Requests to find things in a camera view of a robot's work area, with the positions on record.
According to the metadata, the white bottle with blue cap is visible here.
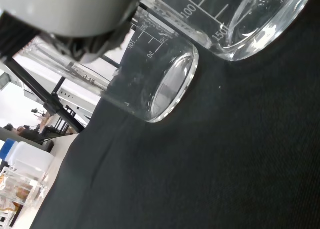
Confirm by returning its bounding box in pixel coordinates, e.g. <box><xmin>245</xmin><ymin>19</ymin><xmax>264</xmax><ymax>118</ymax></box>
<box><xmin>0</xmin><ymin>138</ymin><xmax>55</xmax><ymax>183</ymax></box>

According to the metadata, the person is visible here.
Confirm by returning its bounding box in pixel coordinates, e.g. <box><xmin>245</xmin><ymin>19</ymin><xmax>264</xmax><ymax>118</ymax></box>
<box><xmin>3</xmin><ymin>123</ymin><xmax>44</xmax><ymax>143</ymax></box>

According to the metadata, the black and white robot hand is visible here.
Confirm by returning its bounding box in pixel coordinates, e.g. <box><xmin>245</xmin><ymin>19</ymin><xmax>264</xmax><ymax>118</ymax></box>
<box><xmin>0</xmin><ymin>0</ymin><xmax>141</xmax><ymax>65</ymax></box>

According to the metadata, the black tripod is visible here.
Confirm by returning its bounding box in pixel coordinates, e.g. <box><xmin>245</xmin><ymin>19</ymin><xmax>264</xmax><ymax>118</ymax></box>
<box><xmin>0</xmin><ymin>56</ymin><xmax>121</xmax><ymax>135</ymax></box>

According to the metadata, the black bench cloth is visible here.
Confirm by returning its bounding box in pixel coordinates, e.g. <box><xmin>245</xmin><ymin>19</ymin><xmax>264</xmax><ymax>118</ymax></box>
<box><xmin>29</xmin><ymin>0</ymin><xmax>320</xmax><ymax>229</ymax></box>

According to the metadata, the clear glass jar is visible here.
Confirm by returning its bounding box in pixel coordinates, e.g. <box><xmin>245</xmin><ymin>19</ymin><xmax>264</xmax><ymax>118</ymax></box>
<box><xmin>0</xmin><ymin>168</ymin><xmax>49</xmax><ymax>208</ymax></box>

